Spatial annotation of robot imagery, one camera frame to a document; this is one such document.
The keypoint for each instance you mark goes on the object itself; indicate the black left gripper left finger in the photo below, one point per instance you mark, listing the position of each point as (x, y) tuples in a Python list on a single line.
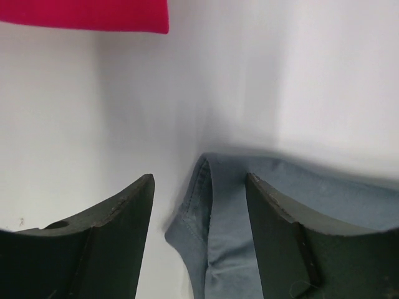
[(96, 253)]

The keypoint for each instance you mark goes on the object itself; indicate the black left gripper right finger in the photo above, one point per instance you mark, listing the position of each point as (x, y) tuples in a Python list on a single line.
[(302, 253)]

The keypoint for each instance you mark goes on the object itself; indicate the grey t-shirt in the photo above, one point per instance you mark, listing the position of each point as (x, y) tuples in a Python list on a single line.
[(212, 231)]

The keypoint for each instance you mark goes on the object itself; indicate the folded red t-shirt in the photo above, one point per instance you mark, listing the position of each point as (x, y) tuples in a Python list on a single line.
[(94, 15)]

